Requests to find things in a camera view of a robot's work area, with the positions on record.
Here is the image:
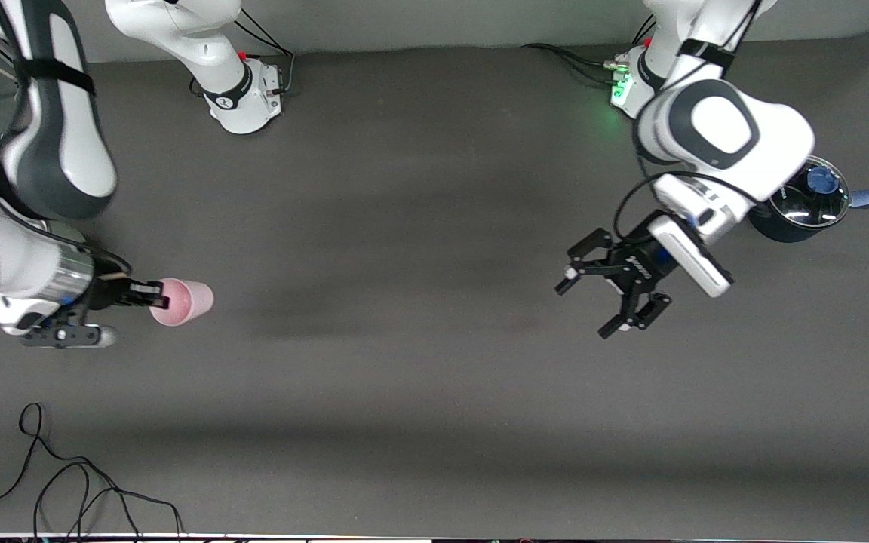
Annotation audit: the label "pink plastic cup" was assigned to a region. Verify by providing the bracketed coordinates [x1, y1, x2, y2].
[149, 277, 216, 328]

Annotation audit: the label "dark blue saucepan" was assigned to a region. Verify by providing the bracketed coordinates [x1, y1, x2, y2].
[748, 155, 869, 244]

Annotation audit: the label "glass lid blue knob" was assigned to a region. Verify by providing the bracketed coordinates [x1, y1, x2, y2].
[770, 155, 852, 228]

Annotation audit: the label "dark grey table mat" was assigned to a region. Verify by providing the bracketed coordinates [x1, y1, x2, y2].
[0, 30, 869, 541]

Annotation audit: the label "thin black loose cable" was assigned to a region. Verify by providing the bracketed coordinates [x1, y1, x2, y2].
[0, 402, 185, 538]

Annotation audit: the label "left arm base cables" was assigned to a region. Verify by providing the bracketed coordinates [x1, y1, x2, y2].
[521, 15, 658, 87]

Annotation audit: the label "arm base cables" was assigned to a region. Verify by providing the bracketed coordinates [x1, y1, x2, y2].
[521, 15, 658, 87]
[189, 6, 296, 97]

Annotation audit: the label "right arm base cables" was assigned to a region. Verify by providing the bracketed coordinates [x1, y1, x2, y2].
[189, 6, 296, 97]

